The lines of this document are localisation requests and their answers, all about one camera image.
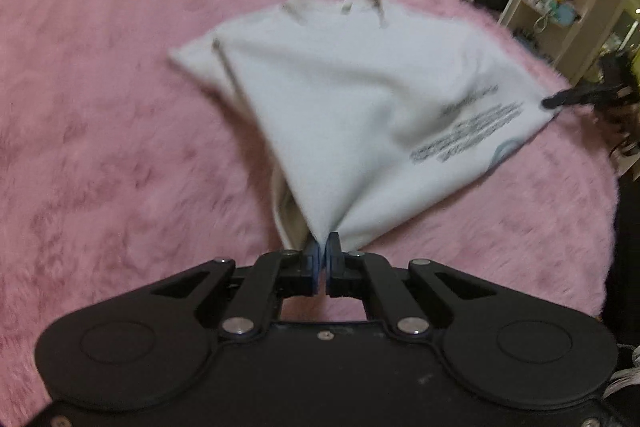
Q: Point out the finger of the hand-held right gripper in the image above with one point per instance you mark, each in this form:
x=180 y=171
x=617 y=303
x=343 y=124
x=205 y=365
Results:
x=575 y=96

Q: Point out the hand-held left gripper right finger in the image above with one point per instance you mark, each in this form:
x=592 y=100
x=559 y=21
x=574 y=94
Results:
x=332 y=259

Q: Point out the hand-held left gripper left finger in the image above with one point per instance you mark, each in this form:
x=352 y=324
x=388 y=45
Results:
x=313 y=259

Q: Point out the white long-sleeve sweatshirt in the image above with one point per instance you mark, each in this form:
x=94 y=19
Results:
x=370 y=107

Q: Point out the person's dark clothing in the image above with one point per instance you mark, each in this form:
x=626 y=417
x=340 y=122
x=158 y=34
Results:
x=627 y=257

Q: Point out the pink fluffy blanket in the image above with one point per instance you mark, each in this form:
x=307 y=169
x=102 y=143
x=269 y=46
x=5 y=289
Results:
x=100 y=132

